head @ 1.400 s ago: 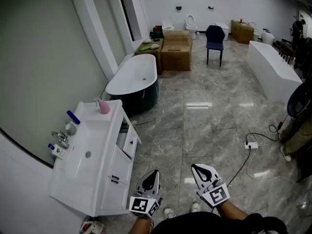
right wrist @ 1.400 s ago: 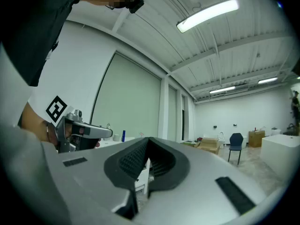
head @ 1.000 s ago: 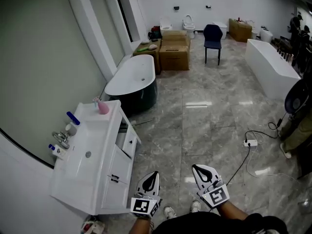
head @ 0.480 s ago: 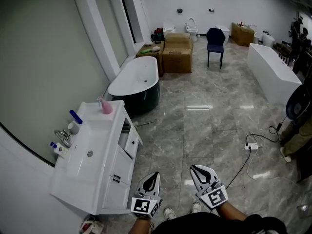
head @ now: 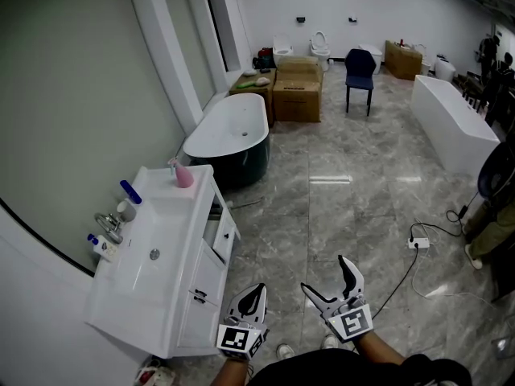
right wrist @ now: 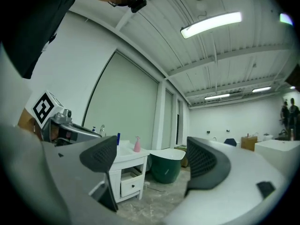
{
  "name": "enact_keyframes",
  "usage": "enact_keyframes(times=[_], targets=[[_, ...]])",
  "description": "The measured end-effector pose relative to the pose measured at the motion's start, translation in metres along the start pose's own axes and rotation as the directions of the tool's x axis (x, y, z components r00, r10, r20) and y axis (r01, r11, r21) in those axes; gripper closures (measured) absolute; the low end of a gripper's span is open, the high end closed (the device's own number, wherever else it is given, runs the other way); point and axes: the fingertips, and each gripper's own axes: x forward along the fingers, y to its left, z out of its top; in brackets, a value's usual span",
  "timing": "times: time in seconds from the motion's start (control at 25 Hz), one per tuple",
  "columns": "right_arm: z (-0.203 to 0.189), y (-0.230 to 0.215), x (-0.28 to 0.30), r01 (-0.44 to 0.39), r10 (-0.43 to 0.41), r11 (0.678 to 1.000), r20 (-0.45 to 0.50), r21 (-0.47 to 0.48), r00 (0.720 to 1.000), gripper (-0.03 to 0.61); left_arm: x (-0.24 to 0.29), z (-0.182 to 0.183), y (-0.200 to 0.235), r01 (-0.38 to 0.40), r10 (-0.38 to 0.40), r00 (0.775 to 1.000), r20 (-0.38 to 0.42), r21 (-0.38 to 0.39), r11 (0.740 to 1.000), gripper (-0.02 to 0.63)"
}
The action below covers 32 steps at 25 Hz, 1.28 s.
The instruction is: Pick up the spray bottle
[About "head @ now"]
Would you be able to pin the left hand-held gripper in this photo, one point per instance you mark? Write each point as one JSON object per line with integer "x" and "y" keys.
{"x": 241, "y": 336}

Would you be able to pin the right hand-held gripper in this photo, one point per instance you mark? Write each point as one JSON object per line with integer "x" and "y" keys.
{"x": 350, "y": 320}

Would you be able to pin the person's left forearm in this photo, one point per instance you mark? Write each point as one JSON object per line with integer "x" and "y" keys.
{"x": 229, "y": 374}

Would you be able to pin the person's right forearm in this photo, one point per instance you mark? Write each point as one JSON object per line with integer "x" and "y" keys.
{"x": 378, "y": 350}

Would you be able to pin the white bottle with blue cap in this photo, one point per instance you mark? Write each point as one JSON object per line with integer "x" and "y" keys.
{"x": 104, "y": 249}

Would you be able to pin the person's right white shoe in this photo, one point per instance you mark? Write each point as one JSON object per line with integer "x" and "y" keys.
{"x": 330, "y": 342}

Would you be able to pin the person's white shoe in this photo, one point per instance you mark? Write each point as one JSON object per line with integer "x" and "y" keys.
{"x": 285, "y": 351}
{"x": 330, "y": 342}

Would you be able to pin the person's left white shoe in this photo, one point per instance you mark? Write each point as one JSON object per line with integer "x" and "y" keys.
{"x": 285, "y": 351}

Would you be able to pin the person's black clothing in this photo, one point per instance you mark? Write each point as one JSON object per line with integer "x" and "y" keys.
{"x": 342, "y": 370}

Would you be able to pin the white vanity sink cabinet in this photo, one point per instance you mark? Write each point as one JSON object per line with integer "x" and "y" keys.
{"x": 161, "y": 280}

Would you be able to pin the white power strip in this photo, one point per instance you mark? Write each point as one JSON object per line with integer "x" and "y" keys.
{"x": 418, "y": 243}

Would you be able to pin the thin metal rod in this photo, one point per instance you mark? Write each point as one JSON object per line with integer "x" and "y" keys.
{"x": 247, "y": 204}

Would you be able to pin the metal sink drain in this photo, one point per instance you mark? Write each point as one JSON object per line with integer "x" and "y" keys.
{"x": 155, "y": 254}

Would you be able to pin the red and white item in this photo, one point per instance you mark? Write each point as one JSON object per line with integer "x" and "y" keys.
{"x": 155, "y": 374}

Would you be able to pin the grey cup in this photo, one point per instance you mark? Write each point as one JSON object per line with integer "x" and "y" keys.
{"x": 126, "y": 211}

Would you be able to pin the chrome faucet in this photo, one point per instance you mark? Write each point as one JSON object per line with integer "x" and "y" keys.
{"x": 110, "y": 225}

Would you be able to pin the oval white bathtub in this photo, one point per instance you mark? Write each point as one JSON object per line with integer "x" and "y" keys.
{"x": 233, "y": 127}

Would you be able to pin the dark round fan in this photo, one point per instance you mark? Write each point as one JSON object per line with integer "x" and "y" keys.
{"x": 493, "y": 175}

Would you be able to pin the large brown cardboard box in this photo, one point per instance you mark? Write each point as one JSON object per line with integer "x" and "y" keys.
{"x": 297, "y": 101}

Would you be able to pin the rectangular white bathtub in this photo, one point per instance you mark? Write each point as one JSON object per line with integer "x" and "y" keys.
{"x": 454, "y": 123}

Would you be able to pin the green brush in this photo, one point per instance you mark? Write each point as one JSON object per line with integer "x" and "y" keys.
{"x": 246, "y": 83}

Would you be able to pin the dark blue chair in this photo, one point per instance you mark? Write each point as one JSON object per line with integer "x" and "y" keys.
{"x": 360, "y": 66}

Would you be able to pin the white oval sponge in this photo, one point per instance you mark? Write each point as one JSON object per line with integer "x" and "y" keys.
{"x": 249, "y": 72}

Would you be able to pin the dark wooden furniture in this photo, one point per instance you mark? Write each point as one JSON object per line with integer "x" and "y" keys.
{"x": 470, "y": 91}

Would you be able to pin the white toilet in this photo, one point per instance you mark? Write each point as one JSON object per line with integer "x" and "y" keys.
{"x": 372, "y": 52}
{"x": 320, "y": 48}
{"x": 444, "y": 70}
{"x": 282, "y": 48}

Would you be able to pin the red and dark bag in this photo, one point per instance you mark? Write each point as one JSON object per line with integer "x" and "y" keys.
{"x": 263, "y": 56}

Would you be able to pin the black wall fitting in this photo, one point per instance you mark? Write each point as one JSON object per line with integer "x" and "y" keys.
{"x": 300, "y": 19}
{"x": 353, "y": 19}

